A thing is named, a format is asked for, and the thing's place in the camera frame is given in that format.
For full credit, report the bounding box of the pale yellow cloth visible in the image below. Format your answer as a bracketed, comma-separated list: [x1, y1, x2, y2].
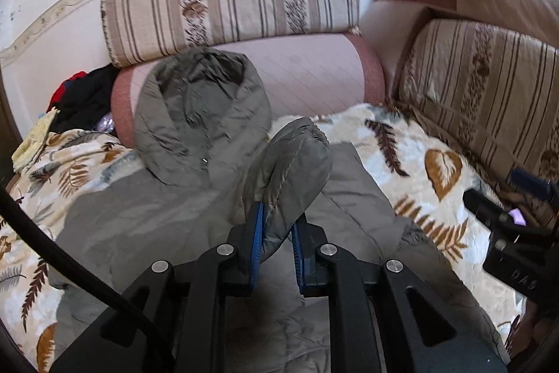
[12, 108, 59, 173]

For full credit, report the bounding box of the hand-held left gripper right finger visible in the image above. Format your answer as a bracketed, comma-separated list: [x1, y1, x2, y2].
[290, 220, 509, 373]

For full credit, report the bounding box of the black cloth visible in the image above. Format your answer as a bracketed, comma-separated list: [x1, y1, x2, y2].
[52, 65, 121, 133]

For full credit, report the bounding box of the black cable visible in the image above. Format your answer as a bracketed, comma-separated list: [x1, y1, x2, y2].
[0, 185, 160, 356]

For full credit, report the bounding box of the striped floral side cushion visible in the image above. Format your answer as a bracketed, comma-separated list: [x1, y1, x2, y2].
[393, 18, 559, 225]

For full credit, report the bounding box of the pink bolster cushion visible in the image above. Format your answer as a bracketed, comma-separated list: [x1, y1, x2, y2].
[110, 31, 385, 149]
[358, 0, 459, 103]

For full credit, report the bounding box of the grey quilted hooded jacket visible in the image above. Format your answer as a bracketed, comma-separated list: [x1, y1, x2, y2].
[48, 50, 507, 373]

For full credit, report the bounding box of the leaf print fleece blanket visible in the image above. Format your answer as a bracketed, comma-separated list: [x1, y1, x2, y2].
[0, 102, 538, 373]

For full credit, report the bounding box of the red cloth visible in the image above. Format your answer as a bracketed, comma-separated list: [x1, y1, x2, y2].
[51, 71, 88, 109]

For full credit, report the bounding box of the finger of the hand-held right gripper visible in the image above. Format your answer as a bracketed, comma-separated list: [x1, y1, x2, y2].
[463, 188, 514, 225]
[509, 167, 553, 203]

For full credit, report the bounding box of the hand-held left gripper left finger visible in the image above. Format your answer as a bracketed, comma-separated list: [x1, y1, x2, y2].
[50, 202, 267, 373]

